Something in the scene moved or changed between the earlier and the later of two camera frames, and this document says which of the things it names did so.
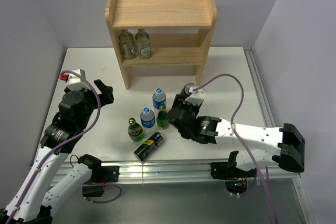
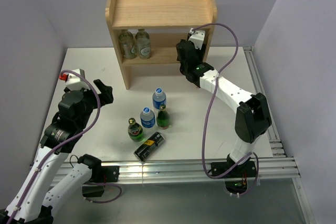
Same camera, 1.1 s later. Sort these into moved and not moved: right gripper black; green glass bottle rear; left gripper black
Moved: right gripper black
Not moved: green glass bottle rear; left gripper black
